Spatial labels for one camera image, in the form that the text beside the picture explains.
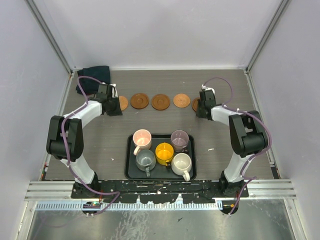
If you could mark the dark wooden coaster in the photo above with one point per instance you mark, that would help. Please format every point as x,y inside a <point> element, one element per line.
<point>139,101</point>
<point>160,102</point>
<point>194,104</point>

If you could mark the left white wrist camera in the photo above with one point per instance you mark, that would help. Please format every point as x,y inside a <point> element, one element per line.
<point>114,90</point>

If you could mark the light cork coaster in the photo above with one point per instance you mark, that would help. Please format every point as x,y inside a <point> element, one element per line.
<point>181,100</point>
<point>123,102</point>

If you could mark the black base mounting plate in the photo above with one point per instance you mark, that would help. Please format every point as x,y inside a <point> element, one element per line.
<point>160,192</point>

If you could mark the white slotted cable duct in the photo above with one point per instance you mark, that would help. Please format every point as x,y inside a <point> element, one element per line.
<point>82,205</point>

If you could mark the grey glass mug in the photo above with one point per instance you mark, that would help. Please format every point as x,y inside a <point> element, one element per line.
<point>146,161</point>

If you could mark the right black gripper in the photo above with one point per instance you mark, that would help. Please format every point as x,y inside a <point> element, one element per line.
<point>199,114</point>

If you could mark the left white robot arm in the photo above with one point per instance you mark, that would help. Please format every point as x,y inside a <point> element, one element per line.
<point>65,139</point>

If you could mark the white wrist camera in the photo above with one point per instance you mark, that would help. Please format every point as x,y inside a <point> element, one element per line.
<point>114,90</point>
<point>206,88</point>

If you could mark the yellow mug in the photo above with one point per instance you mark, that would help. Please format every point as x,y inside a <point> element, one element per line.
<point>164,154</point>

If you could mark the purple glass mug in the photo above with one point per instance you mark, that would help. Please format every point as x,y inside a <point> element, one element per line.
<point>179,140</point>

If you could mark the white ceramic mug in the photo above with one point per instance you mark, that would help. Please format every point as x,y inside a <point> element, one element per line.
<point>181,165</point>

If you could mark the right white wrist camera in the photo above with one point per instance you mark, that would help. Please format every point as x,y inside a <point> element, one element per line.
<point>206,88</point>

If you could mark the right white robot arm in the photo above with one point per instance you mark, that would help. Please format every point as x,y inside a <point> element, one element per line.
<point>248,137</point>

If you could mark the dark blue folded cloth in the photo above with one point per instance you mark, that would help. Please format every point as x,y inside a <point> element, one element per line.
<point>101,73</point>

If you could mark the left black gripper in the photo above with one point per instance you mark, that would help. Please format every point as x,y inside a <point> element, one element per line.
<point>117,112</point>

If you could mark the pink ceramic mug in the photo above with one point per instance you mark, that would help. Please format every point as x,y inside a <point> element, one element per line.
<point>142,139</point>

